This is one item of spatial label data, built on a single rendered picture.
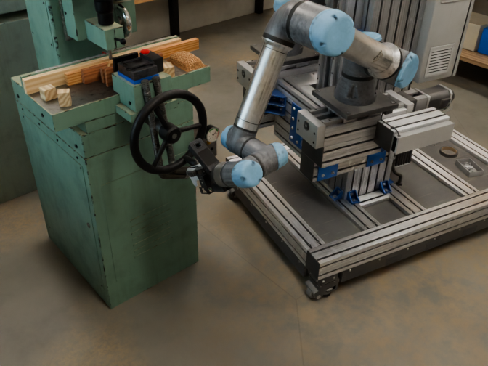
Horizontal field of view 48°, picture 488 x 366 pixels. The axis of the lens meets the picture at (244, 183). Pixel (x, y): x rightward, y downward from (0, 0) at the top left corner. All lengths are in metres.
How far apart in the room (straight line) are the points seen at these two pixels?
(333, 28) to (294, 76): 0.91
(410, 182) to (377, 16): 0.92
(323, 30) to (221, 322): 1.23
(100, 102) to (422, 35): 1.25
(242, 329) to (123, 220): 0.62
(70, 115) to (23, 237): 1.09
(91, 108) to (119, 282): 0.77
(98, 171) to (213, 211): 0.97
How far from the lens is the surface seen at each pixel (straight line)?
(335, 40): 1.49
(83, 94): 1.84
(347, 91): 1.95
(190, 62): 1.97
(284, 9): 1.56
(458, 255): 2.70
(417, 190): 2.67
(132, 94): 1.73
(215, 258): 2.46
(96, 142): 1.84
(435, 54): 2.33
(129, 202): 2.03
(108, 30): 1.87
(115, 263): 2.16
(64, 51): 2.08
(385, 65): 1.76
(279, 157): 1.56
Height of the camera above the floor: 1.68
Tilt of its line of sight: 35 degrees down
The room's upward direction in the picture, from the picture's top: 1 degrees clockwise
